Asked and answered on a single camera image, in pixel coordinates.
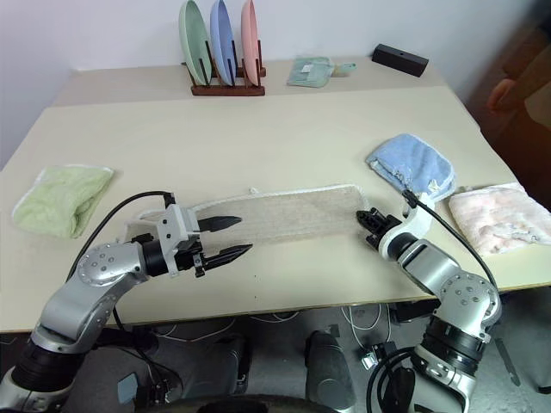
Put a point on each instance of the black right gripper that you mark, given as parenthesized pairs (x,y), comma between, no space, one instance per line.
(381,223)

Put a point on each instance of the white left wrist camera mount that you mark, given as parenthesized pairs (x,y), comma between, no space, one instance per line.
(172,234)

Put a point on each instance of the bystander brown clothing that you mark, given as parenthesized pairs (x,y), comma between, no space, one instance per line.
(534,64)

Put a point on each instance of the bystander bare hand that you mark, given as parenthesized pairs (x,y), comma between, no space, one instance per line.
(501,96)

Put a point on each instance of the blue towel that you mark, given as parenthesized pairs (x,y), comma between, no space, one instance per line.
(413,165)

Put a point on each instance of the black rectangular box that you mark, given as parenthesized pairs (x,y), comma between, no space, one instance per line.
(400,59)

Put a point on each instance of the brown wooden plate rack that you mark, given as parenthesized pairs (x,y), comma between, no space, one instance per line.
(228,88)

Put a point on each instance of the grey flat metal tool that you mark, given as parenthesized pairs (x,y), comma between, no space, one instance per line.
(508,361)

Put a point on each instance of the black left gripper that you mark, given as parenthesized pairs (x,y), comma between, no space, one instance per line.
(191,254)

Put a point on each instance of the blue plate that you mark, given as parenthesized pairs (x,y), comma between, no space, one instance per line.
(221,41)

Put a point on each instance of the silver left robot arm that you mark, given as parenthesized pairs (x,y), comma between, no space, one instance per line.
(73,297)

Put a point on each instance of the folded teal cloth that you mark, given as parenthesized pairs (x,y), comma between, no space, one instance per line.
(311,71)

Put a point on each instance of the pink plate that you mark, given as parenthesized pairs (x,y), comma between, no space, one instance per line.
(250,41)

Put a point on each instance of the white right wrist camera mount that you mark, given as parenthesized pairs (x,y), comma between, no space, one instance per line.
(415,223)

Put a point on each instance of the beige towel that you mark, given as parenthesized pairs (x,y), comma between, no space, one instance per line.
(292,211)

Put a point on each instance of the dark rounded shape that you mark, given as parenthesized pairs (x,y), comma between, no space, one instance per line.
(329,370)

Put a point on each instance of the pink towel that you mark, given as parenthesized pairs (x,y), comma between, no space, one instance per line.
(495,217)

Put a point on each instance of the green plate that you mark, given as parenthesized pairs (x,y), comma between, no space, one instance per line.
(196,41)

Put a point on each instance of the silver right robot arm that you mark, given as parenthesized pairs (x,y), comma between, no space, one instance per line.
(456,297)

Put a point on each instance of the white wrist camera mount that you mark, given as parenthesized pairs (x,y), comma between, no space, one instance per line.
(415,223)
(172,234)

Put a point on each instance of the green towel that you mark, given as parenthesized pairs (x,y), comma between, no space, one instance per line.
(64,200)

